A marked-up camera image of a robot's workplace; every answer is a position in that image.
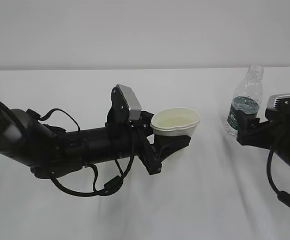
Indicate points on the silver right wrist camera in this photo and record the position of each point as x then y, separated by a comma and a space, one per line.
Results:
278, 101

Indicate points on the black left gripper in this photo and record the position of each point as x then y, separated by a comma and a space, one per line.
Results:
136, 133

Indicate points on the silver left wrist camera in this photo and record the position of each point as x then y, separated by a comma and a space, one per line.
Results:
132, 102

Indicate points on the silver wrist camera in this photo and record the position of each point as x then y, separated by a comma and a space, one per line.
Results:
132, 102
278, 101

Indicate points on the white paper cup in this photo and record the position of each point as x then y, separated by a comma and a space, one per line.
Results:
176, 121

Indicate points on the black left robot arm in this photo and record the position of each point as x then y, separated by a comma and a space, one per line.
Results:
25, 138

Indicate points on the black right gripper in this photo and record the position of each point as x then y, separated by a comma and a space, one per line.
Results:
254, 133

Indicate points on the clear green-label water bottle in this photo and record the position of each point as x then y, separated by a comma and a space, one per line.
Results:
246, 99

